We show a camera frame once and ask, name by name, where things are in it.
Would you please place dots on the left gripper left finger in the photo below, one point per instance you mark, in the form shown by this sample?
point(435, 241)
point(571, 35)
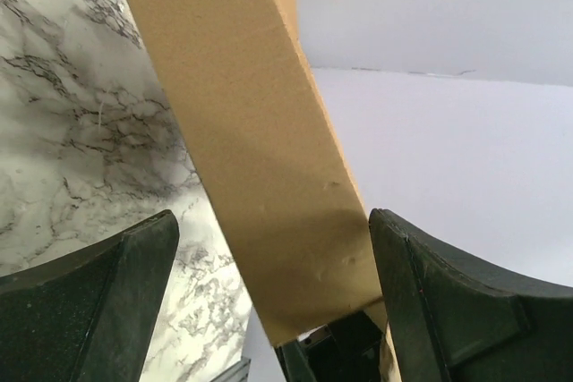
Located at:
point(89, 315)

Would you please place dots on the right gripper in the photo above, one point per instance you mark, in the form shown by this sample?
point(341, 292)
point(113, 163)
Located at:
point(346, 350)

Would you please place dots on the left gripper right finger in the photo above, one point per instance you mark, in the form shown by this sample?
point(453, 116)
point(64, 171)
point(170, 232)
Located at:
point(456, 317)

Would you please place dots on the brown cardboard box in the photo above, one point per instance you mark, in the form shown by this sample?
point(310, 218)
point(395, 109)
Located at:
point(261, 140)

